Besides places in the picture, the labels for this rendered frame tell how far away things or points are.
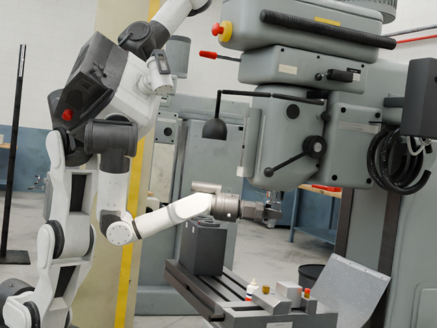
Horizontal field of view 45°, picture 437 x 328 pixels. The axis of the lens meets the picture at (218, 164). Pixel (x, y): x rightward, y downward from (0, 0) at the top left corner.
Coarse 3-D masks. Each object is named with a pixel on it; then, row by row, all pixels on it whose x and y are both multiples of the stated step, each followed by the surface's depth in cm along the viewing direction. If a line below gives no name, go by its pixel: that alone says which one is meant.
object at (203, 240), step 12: (204, 216) 222; (192, 228) 209; (204, 228) 203; (216, 228) 205; (192, 240) 208; (204, 240) 204; (216, 240) 205; (180, 252) 223; (192, 252) 206; (204, 252) 204; (216, 252) 205; (192, 264) 205; (204, 264) 204; (216, 264) 206
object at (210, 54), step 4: (200, 52) 163; (204, 52) 164; (208, 52) 164; (212, 52) 165; (216, 52) 165; (200, 56) 164; (204, 56) 164; (208, 56) 164; (212, 56) 165; (216, 56) 165; (220, 56) 166; (224, 56) 167; (228, 60) 168; (232, 60) 168; (236, 60) 168; (240, 60) 169
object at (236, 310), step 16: (224, 304) 151; (240, 304) 152; (256, 304) 154; (304, 304) 152; (320, 304) 162; (224, 320) 146; (240, 320) 142; (256, 320) 144; (272, 320) 146; (288, 320) 148; (304, 320) 151; (320, 320) 153; (336, 320) 156
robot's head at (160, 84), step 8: (152, 64) 165; (152, 72) 165; (144, 80) 167; (152, 80) 164; (160, 80) 162; (168, 80) 163; (144, 88) 167; (152, 88) 164; (160, 88) 163; (168, 88) 164
